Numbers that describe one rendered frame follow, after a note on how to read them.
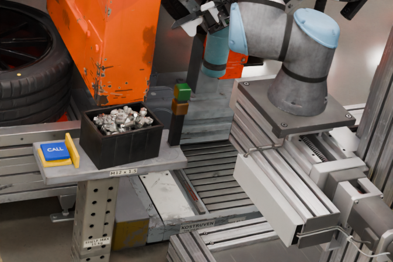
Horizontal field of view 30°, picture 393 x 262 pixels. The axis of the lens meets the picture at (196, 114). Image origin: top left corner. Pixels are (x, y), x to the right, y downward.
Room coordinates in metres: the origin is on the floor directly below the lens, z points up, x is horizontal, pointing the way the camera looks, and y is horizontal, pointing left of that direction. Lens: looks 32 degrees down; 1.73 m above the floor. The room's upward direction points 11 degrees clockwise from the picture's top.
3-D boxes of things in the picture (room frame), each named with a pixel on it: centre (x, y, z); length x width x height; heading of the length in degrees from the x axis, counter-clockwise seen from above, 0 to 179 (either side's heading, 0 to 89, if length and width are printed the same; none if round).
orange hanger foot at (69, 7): (2.28, 0.43, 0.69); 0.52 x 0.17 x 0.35; 29
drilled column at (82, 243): (1.74, 0.25, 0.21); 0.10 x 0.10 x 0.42; 29
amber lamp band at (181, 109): (1.85, 0.05, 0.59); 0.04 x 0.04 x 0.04; 29
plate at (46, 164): (1.68, 0.38, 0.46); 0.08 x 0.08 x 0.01; 29
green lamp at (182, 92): (1.85, 0.05, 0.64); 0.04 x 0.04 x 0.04; 29
